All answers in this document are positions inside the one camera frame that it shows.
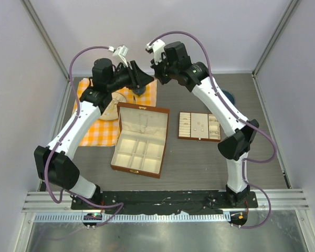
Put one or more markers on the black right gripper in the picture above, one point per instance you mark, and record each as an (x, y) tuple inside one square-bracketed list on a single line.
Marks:
[(157, 67)]

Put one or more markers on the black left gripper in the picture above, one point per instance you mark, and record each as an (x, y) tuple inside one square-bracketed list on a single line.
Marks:
[(138, 79)]

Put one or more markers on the brown jewelry tray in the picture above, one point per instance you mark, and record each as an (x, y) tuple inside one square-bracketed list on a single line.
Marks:
[(190, 120)]

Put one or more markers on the brown jewelry box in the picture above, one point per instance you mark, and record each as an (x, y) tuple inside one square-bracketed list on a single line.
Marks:
[(141, 144)]

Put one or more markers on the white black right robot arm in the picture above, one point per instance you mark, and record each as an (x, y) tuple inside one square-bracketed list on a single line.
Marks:
[(172, 62)]

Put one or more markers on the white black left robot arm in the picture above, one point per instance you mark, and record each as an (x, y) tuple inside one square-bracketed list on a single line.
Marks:
[(55, 161)]

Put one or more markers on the small dark blue cup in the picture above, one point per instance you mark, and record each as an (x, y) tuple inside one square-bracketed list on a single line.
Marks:
[(139, 91)]

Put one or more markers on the beige floral ceramic plate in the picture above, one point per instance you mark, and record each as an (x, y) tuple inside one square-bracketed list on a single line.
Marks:
[(111, 112)]

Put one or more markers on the blue ceramic bowl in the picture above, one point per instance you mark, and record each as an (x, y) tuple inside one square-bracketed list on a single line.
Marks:
[(229, 96)]

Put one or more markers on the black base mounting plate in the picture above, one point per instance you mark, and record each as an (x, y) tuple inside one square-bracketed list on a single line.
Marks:
[(195, 202)]

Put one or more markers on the white slotted cable duct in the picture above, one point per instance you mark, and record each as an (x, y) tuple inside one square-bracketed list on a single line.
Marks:
[(120, 218)]

